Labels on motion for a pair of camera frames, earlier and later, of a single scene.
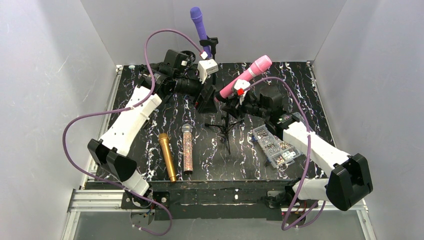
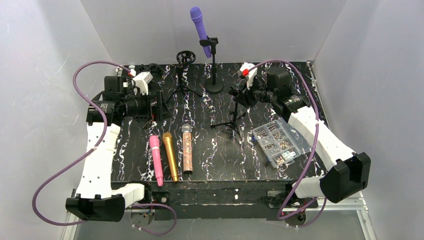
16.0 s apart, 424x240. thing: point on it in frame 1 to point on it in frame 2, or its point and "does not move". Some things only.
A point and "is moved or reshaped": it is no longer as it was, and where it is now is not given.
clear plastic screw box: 277,151 does not move
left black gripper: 200,93 to 157,105
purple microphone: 196,15 does not move
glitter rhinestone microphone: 187,130 does not move
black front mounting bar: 211,200 does not move
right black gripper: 238,102 to 245,97
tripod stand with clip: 225,128 is moved or reshaped
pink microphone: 262,63 to 155,146
